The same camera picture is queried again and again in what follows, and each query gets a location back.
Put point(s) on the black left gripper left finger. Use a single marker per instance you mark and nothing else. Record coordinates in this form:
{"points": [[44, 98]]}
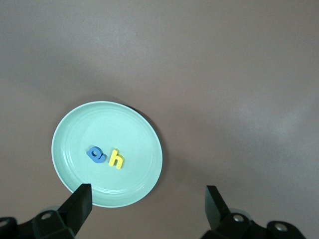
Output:
{"points": [[74, 216]]}

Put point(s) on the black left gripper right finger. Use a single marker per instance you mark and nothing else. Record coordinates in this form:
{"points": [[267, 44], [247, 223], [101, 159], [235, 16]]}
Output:
{"points": [[224, 226]]}

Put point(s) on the blue lowercase letter a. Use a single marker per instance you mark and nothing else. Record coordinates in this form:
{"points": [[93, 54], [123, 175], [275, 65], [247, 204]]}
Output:
{"points": [[96, 159]]}

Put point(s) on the yellow lowercase letter h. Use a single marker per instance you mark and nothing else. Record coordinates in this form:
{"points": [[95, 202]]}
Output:
{"points": [[117, 161]]}

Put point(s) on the green plate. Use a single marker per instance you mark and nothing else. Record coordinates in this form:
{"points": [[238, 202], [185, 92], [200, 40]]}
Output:
{"points": [[112, 124]]}

